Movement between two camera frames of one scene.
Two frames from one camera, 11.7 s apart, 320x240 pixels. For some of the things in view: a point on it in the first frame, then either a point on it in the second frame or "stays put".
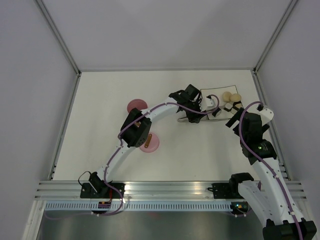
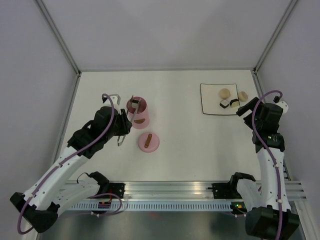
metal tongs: (186, 119) to (119, 142)
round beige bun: (235, 97) to (243, 96)
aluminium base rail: (149, 190) stays put
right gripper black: (232, 120) to (251, 105)
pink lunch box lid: (151, 144) stays put
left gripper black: (195, 118) to (126, 124)
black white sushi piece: (217, 112) to (134, 103)
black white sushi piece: (228, 107) to (224, 103)
